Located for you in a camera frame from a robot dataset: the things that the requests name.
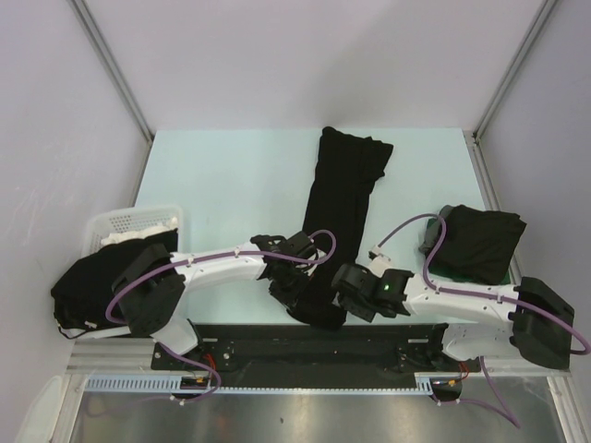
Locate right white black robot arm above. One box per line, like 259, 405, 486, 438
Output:
332, 264, 574, 370

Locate light blue cable duct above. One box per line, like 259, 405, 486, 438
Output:
85, 372, 436, 394

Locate black t shirt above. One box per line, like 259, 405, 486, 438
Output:
289, 126, 393, 330

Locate aluminium corner post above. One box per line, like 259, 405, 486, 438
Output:
472, 0, 561, 142
68, 0, 154, 142

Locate white cloth in basket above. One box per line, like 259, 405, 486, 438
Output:
100, 217, 179, 246

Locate black folded shirt on stack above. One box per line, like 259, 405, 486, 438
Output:
428, 205, 526, 285

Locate green folded shirt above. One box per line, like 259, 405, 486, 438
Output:
424, 219, 513, 286

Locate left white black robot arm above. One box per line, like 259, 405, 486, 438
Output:
105, 230, 336, 369

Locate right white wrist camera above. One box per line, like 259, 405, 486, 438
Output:
368, 245, 393, 278

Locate white plastic laundry basket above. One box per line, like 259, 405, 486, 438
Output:
62, 204, 187, 342

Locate grey folded shirt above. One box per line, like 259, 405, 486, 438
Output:
418, 205, 454, 256

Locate aluminium frame rail front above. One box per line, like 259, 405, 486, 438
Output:
66, 338, 571, 377

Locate left aluminium corner post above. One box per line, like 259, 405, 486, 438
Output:
68, 0, 154, 142

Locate right aluminium side rail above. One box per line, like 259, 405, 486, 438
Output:
464, 131, 539, 329

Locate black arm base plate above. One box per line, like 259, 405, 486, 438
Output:
151, 324, 480, 391

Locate right aluminium corner post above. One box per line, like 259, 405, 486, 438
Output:
472, 0, 561, 142

